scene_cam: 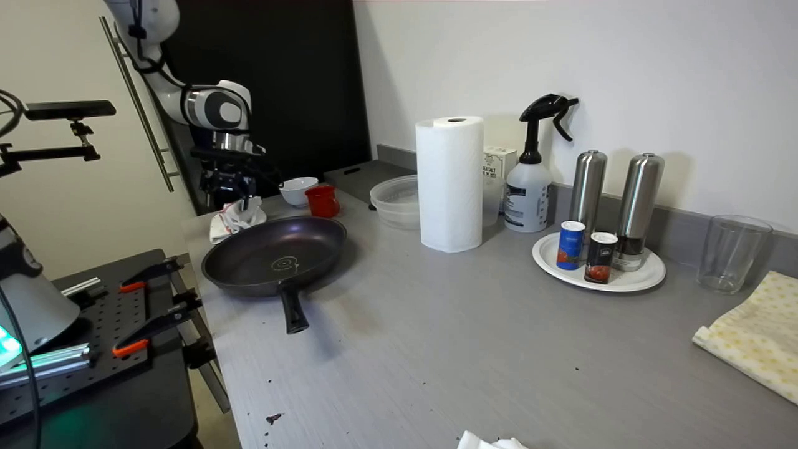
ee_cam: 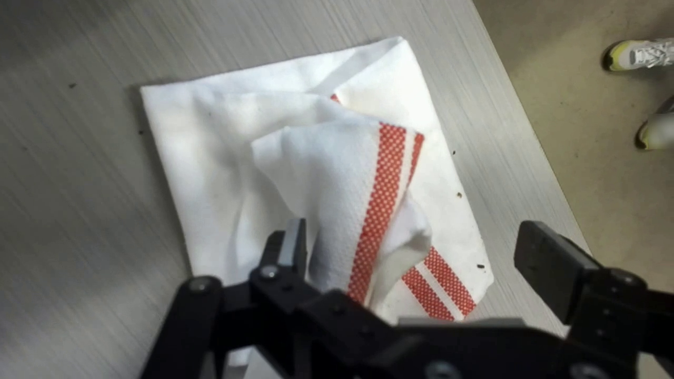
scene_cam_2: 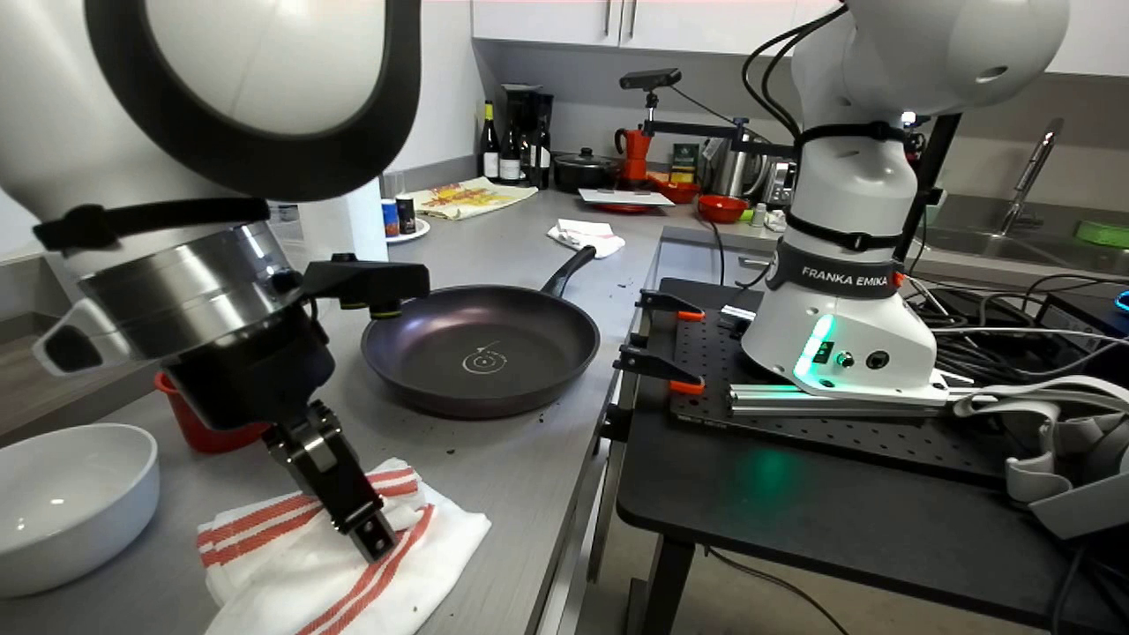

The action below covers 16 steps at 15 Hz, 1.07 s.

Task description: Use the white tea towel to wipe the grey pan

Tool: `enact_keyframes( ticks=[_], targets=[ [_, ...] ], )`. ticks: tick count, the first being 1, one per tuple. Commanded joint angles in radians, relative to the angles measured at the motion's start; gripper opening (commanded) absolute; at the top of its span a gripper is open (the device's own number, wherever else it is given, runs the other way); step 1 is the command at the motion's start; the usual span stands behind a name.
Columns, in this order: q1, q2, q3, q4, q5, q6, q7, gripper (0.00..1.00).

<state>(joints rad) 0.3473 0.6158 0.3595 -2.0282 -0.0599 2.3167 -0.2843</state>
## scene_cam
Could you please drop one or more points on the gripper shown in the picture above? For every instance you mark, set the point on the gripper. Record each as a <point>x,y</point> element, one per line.
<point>227,174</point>

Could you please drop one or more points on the white tea towel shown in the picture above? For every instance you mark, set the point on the white tea towel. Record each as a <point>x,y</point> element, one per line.
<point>234,221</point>

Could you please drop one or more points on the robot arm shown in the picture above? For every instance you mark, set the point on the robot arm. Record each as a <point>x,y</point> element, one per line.
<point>215,109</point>

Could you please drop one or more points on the grey frying pan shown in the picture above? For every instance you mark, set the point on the grey frying pan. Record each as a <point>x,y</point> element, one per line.
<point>274,255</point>

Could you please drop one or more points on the paper towel roll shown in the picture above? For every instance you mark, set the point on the paper towel roll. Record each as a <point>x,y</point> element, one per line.
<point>450,187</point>

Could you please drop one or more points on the white bowl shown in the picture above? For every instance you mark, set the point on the white bowl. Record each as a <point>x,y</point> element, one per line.
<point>298,190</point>

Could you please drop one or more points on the red cup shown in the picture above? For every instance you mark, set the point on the red cup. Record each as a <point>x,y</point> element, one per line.
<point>323,202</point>

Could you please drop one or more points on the dark grey board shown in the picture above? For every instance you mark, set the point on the dark grey board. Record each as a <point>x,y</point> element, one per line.
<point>365,174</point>

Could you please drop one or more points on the black cabinet door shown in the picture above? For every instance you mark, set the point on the black cabinet door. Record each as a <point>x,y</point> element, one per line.
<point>312,81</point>

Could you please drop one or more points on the stack of clear plastic containers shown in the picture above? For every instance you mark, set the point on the stack of clear plastic containers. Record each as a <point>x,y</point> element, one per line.
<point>396,202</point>

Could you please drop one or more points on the aluminium profile bar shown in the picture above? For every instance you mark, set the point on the aluminium profile bar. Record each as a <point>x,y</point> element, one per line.
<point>81,286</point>
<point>50,365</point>

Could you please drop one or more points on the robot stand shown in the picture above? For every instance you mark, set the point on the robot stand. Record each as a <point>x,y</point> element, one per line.
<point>124,386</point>

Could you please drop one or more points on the white carton box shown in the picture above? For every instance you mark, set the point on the white carton box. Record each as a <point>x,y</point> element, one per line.
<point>500,161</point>

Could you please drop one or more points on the spray bottle with black trigger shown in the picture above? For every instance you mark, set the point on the spray bottle with black trigger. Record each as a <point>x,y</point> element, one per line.
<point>527,193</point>

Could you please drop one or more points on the blue and white shaker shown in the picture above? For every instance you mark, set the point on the blue and white shaker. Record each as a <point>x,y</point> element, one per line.
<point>570,246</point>

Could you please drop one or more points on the crumpled white tissue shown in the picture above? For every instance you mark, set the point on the crumpled white tissue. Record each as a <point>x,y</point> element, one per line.
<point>489,443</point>

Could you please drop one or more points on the steel grinder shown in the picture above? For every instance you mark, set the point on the steel grinder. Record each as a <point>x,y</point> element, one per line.
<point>587,187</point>
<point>637,206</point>

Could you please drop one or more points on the black spice jar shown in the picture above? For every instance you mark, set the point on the black spice jar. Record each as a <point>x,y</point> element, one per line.
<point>600,259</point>

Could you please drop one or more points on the white plate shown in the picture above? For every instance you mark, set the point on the white plate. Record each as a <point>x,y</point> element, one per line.
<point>642,274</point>

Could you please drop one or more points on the clear drinking glass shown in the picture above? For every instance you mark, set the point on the clear drinking glass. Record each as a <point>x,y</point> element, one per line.
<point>732,255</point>

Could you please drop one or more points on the yellow patterned cloth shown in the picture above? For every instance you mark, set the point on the yellow patterned cloth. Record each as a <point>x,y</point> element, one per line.
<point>757,337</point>

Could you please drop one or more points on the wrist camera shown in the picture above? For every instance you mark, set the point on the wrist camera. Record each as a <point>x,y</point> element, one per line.
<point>227,153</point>

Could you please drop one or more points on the camera on mount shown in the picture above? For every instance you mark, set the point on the camera on mount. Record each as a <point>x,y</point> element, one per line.
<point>68,110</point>

